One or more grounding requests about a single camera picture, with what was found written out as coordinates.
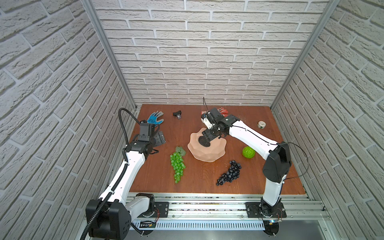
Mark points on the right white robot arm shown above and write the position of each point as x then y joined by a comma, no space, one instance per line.
276,155

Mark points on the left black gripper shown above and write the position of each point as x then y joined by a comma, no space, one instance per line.
157,137

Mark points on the pink wavy fruit bowl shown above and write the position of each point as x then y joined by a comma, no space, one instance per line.
209,154

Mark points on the red white work glove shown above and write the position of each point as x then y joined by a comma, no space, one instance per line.
223,111

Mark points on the small black relay component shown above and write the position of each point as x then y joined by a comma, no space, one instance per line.
177,114

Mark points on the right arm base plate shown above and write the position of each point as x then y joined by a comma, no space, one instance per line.
263,210

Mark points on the blue work glove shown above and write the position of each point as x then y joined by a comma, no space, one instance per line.
154,118

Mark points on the black avocado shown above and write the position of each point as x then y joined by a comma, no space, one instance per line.
204,141

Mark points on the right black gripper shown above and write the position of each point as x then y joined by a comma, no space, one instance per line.
207,134

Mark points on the aluminium rail frame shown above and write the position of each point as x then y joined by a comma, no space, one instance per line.
226,212

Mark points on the dark purple grape bunch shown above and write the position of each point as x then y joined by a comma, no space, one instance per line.
233,173

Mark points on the green grape bunch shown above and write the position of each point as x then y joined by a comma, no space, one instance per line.
177,163

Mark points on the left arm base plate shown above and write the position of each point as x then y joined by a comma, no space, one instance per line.
160,209

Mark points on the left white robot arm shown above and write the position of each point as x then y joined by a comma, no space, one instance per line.
110,216

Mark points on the white tape roll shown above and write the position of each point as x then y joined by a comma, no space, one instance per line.
261,124

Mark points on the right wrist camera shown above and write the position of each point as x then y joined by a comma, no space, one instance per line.
206,121

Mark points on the green custard apple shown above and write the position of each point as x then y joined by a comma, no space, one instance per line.
248,152

